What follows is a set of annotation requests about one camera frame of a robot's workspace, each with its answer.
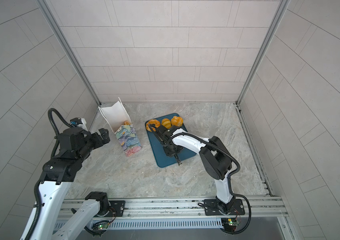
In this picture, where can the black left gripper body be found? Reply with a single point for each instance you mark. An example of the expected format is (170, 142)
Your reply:
(94, 142)

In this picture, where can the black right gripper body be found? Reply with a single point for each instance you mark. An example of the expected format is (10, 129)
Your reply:
(172, 150)

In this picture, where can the fake ring donut bread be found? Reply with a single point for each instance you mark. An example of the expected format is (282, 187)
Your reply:
(152, 123)

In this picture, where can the reddish brown fake croissant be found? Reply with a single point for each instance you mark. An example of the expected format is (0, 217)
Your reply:
(127, 122)

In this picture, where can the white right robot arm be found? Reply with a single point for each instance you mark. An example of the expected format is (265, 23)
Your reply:
(216, 159)

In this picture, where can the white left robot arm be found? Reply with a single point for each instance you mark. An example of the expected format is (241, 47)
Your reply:
(57, 176)

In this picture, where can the small striped fake bun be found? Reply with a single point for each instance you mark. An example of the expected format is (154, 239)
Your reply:
(166, 123)

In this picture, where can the round knotted fake bun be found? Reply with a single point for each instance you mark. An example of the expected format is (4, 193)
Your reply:
(177, 121)

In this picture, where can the left green circuit board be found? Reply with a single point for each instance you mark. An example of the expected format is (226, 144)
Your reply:
(101, 226)

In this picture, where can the green circuit board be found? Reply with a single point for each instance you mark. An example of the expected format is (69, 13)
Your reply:
(101, 226)
(230, 225)

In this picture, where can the right green circuit board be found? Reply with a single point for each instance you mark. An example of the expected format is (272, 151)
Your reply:
(230, 225)

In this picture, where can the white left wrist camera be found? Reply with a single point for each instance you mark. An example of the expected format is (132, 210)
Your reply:
(79, 122)

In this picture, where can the floral paper bag white handles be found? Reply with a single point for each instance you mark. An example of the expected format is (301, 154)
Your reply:
(125, 134)

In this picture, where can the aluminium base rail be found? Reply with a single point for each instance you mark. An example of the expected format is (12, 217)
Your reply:
(188, 213)

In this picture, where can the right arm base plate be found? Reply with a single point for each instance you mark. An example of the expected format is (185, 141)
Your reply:
(215, 207)

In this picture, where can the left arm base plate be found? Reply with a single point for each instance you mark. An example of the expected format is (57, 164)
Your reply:
(116, 209)

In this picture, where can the aluminium corner post left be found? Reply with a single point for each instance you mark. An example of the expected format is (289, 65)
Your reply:
(48, 15)

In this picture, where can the aluminium corner post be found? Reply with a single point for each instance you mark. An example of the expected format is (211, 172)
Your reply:
(48, 15)
(265, 44)

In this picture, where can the aluminium corner post right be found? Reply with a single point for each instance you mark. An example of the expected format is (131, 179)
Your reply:
(265, 44)

